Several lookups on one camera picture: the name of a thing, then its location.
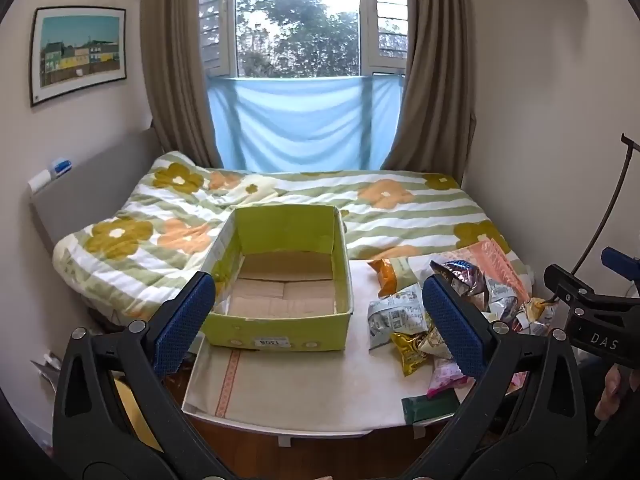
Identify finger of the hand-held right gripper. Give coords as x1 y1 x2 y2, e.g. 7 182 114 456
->
601 246 640 283
544 263 603 308

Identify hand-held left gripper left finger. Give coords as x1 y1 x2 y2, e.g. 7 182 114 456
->
52 271 226 480

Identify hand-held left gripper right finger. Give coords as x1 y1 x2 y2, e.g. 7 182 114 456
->
415 274 588 480

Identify cream snack packet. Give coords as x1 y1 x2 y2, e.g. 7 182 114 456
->
417 327 453 361

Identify pink snack packet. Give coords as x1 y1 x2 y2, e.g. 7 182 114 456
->
426 357 476 398

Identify silver snack packet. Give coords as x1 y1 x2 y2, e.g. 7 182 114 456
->
482 280 521 321

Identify gold snack packet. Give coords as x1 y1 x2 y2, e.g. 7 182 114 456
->
390 327 433 378

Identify white grey snack packet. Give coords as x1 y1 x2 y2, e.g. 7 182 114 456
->
366 282 431 352

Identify dark green snack packet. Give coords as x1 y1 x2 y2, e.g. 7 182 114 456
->
401 391 461 426

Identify green cardboard box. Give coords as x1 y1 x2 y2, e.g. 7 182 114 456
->
199 204 355 352

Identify person's right hand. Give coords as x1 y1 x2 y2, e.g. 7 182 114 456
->
595 365 640 436

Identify yellow orange snack packet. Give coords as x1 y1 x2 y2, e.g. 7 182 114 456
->
512 297 558 336

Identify dark shiny snack packet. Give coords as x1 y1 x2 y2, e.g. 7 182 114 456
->
430 259 488 311

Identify long orange snack packet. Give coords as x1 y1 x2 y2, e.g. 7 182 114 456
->
457 237 533 306

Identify orange chips packet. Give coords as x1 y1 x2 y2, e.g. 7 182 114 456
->
367 257 416 298

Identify yellow paper bag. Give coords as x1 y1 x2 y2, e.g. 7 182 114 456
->
112 375 163 453

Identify beige cloth orange stripe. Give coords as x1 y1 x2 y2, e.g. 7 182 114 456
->
182 345 401 418

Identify floral striped blanket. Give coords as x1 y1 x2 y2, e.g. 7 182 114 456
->
52 150 531 321

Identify papers on floor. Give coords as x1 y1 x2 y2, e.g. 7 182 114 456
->
30 350 63 391

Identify grey headboard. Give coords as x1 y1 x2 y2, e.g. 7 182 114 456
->
27 127 166 256

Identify white blue bottle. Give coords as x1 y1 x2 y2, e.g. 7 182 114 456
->
27 157 75 196

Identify light blue cloth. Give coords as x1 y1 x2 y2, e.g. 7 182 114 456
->
206 72 406 173

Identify framed houses picture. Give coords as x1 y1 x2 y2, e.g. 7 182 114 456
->
29 6 127 108

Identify black cable with zip tie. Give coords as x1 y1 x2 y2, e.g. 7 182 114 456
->
570 132 640 273

